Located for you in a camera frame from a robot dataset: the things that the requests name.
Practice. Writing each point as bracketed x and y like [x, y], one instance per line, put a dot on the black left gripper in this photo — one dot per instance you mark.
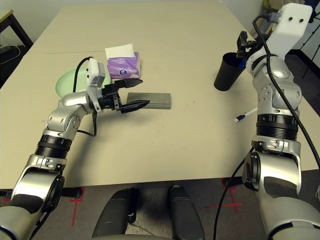
[110, 97]

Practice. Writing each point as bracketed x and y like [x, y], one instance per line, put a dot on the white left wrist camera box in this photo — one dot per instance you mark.
[95, 72]

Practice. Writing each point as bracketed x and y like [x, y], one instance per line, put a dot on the dark grey robot left leg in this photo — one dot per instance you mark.
[115, 215]

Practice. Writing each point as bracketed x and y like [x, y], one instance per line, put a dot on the dark grey robot right leg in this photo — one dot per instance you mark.
[185, 215]

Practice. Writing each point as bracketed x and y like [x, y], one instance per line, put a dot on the beige side table black frame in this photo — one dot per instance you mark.
[21, 31]

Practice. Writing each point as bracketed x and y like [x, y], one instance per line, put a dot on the black bag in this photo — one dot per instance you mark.
[7, 60]

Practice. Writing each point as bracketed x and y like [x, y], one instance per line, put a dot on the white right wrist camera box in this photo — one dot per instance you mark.
[287, 30]

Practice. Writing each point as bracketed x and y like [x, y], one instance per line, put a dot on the purple tissue pack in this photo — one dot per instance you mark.
[123, 67]

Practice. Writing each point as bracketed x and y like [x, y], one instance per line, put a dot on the black cup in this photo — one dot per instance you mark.
[227, 72]

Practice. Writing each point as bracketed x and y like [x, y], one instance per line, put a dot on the beige jacket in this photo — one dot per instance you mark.
[272, 3]

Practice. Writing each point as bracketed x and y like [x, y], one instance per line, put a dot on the grey glasses case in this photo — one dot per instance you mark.
[155, 100]

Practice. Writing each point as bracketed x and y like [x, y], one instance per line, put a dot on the black table foot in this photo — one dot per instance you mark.
[233, 181]
[73, 193]

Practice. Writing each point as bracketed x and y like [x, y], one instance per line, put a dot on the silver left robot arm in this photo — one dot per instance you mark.
[62, 112]

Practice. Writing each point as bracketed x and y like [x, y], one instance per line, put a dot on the white marker blue cap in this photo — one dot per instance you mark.
[246, 115]

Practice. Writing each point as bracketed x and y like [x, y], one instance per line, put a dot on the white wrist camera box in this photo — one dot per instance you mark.
[95, 72]
[287, 30]

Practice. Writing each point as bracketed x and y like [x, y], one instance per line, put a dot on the light green plastic plate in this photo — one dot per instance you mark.
[67, 82]

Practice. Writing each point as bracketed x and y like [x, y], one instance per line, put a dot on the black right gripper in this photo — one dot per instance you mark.
[251, 51]

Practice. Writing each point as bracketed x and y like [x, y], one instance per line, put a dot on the dark grey robot leg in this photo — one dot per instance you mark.
[185, 215]
[115, 215]

